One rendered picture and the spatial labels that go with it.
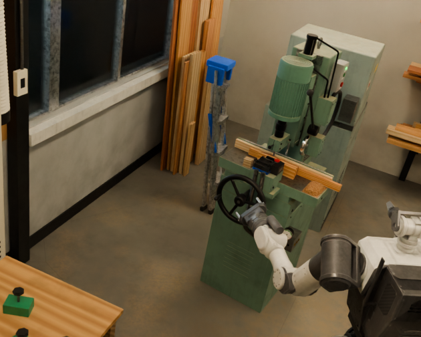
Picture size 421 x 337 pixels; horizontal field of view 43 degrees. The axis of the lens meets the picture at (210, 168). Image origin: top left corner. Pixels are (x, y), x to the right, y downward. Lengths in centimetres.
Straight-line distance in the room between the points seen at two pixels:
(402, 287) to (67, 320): 142
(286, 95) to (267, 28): 259
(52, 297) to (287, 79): 153
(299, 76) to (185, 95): 167
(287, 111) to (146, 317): 142
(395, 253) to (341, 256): 18
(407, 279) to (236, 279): 180
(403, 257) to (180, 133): 291
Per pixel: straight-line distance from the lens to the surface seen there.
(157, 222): 389
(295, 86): 275
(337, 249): 162
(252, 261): 316
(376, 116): 527
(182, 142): 439
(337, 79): 303
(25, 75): 283
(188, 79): 418
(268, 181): 275
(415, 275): 166
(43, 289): 255
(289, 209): 288
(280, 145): 291
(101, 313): 244
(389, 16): 505
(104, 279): 339
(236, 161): 295
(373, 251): 169
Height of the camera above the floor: 227
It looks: 29 degrees down
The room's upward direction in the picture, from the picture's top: 11 degrees clockwise
